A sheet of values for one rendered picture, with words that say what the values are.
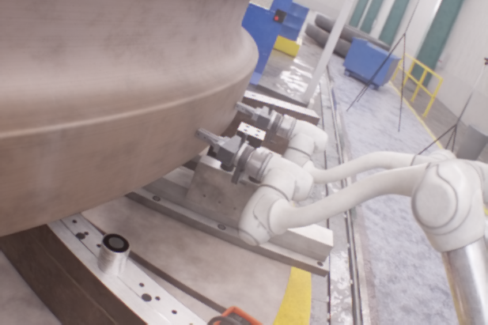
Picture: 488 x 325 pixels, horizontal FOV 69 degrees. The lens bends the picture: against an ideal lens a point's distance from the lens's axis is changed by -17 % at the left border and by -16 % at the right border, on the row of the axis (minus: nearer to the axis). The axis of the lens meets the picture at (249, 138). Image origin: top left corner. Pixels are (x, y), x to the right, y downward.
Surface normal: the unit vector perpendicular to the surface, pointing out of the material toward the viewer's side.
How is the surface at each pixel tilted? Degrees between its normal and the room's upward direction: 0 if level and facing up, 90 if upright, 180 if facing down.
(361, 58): 90
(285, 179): 42
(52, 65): 67
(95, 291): 90
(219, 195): 90
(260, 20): 90
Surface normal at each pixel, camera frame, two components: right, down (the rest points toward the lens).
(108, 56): 0.89, 0.11
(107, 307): -0.48, 0.17
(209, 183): -0.15, 0.34
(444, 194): -0.74, -0.01
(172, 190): -0.02, 0.05
